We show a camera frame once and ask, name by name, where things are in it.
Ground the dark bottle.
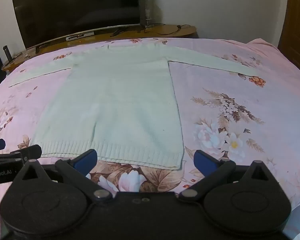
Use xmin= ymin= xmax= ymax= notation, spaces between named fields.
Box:
xmin=3 ymin=45 xmax=13 ymax=62

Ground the brown wooden door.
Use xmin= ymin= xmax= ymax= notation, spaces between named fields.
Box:
xmin=277 ymin=0 xmax=300 ymax=79

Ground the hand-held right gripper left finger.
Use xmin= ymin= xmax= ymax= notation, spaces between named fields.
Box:
xmin=12 ymin=149 xmax=114 ymax=203

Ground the black flat screen television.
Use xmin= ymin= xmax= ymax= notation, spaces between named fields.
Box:
xmin=11 ymin=0 xmax=140 ymax=51

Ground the pale green knit sweater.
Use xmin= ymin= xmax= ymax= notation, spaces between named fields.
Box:
xmin=9 ymin=41 xmax=259 ymax=171

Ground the black cable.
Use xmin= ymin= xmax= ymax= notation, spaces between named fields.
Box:
xmin=137 ymin=23 xmax=191 ymax=34

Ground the wooden television stand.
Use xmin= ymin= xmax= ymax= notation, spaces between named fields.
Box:
xmin=1 ymin=24 xmax=198 ymax=72

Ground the silver set-top box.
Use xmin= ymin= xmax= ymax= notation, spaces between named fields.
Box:
xmin=65 ymin=31 xmax=95 ymax=41

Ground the black remote control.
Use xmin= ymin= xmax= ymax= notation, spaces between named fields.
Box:
xmin=110 ymin=28 xmax=126 ymax=37

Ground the clear glass cylinder vase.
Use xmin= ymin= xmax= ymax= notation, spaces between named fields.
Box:
xmin=139 ymin=0 xmax=152 ymax=27

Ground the pink floral bed sheet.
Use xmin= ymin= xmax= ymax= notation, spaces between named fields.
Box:
xmin=0 ymin=37 xmax=300 ymax=233

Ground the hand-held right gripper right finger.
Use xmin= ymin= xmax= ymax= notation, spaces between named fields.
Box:
xmin=179 ymin=150 xmax=279 ymax=203

